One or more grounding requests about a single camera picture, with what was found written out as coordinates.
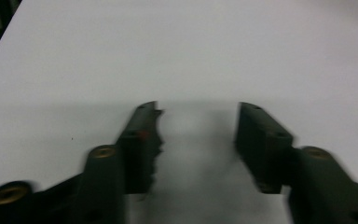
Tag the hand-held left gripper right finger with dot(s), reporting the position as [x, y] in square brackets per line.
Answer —
[262, 146]

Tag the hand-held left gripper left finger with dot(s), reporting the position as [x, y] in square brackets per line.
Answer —
[138, 146]

